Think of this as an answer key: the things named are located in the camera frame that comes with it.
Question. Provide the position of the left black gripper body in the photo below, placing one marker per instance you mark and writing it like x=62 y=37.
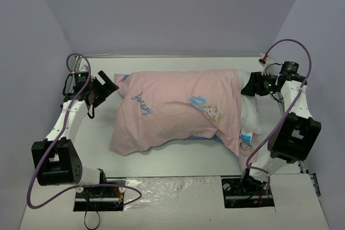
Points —
x=99 y=88

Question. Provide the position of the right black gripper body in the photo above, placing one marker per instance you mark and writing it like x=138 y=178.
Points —
x=253 y=84

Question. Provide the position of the white pillow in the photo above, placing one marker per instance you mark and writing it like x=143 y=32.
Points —
x=249 y=116

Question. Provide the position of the pink and blue Frozen pillowcase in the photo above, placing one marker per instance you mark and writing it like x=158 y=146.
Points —
x=158 y=107

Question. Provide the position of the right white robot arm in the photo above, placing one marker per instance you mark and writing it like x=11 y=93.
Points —
x=295 y=134

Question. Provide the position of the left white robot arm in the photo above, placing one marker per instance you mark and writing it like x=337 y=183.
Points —
x=55 y=157

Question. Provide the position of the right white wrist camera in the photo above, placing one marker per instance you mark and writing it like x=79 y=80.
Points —
x=265 y=61

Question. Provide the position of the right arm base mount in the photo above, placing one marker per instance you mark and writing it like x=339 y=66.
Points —
x=237 y=196

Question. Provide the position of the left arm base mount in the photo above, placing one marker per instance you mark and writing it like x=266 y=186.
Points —
x=98 y=199

